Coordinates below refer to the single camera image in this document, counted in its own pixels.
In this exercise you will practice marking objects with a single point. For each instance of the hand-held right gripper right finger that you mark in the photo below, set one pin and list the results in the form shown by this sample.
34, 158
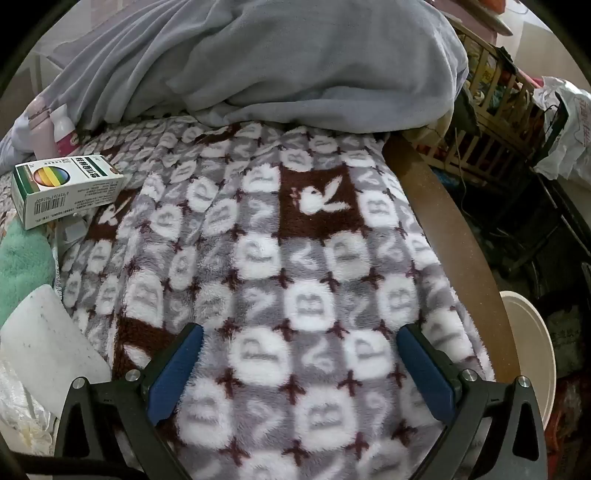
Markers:
425, 374

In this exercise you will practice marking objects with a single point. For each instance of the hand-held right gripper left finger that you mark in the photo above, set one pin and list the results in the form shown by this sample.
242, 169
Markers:
175, 369

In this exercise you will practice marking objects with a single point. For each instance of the white bucket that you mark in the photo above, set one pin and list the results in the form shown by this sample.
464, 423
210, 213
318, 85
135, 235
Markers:
531, 350

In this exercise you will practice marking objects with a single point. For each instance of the green white medicine box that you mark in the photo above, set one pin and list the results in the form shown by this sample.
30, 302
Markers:
60, 189

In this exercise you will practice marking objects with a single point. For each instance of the white paper sheet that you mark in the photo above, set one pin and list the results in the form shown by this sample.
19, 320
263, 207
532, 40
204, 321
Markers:
41, 341

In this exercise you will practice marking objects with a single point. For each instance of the grey brown printed blanket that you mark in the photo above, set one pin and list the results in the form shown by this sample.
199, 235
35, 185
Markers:
286, 258

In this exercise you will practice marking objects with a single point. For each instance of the crinkled white plastic bag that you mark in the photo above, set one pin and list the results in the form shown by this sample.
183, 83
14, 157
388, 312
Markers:
23, 415

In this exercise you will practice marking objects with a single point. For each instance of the green towel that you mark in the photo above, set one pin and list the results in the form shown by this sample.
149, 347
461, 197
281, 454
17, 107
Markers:
23, 263

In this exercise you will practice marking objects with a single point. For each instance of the black chair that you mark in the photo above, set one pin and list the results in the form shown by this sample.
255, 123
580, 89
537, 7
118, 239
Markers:
554, 203

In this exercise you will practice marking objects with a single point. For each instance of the white bottle with pink label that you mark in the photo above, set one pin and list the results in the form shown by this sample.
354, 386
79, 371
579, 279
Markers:
64, 134

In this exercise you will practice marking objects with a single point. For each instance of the white printed plastic bag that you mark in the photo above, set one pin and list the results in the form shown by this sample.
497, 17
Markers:
568, 134

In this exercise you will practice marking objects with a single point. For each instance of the wooden crib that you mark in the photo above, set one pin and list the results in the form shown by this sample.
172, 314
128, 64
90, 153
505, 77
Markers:
485, 60

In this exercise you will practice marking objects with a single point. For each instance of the blue-grey quilt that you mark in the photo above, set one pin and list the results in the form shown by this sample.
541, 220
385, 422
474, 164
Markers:
277, 60

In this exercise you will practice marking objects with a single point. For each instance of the pink storage box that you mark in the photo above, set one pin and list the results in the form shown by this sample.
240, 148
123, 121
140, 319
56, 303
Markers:
489, 23

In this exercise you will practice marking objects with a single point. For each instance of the wooden bed frame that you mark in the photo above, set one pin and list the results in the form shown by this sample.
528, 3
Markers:
443, 230

